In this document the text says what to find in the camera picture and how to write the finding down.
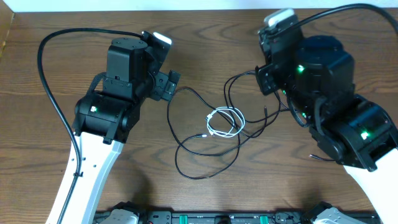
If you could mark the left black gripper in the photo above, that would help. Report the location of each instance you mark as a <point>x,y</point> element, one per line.
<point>167,88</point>

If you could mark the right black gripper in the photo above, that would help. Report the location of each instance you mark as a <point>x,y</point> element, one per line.
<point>267,83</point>

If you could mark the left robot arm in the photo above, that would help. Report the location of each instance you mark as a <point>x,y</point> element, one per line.
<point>104,118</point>

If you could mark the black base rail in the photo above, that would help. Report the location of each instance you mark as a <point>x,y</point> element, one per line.
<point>127,212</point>

